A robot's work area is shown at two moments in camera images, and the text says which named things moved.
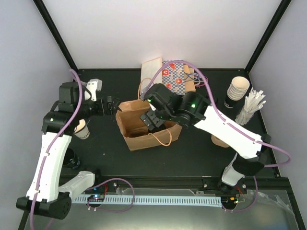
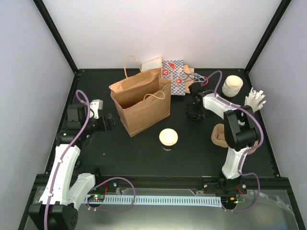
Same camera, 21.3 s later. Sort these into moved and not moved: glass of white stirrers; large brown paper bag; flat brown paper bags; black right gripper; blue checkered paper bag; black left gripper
Moved: large brown paper bag; black left gripper; black right gripper
Not moved: glass of white stirrers; blue checkered paper bag; flat brown paper bags
